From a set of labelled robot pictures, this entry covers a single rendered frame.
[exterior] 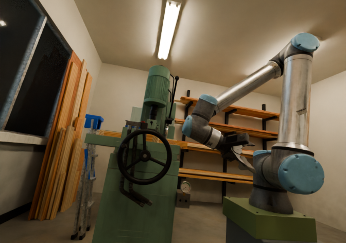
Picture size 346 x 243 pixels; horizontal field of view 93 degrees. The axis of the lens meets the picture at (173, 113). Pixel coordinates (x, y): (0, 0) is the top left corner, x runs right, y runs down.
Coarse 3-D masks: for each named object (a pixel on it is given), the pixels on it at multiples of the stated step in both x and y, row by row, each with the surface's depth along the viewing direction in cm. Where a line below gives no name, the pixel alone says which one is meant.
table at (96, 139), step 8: (88, 136) 103; (96, 136) 103; (104, 136) 104; (112, 136) 105; (96, 144) 103; (104, 144) 103; (112, 144) 103; (152, 144) 107; (160, 144) 107; (176, 152) 107
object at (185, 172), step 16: (240, 112) 381; (256, 112) 368; (272, 112) 364; (224, 128) 342; (240, 128) 340; (192, 144) 321; (224, 160) 367; (192, 176) 303; (208, 176) 317; (224, 176) 315; (240, 176) 325; (224, 192) 350
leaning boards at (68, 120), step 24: (72, 72) 224; (72, 96) 239; (72, 120) 242; (48, 144) 192; (72, 144) 225; (48, 168) 192; (72, 168) 217; (48, 192) 182; (72, 192) 225; (48, 216) 181
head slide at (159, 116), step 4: (148, 108) 138; (160, 108) 139; (148, 112) 137; (160, 112) 138; (148, 116) 136; (156, 116) 137; (160, 116) 137; (144, 120) 135; (160, 120) 136; (160, 124) 136; (156, 128) 134
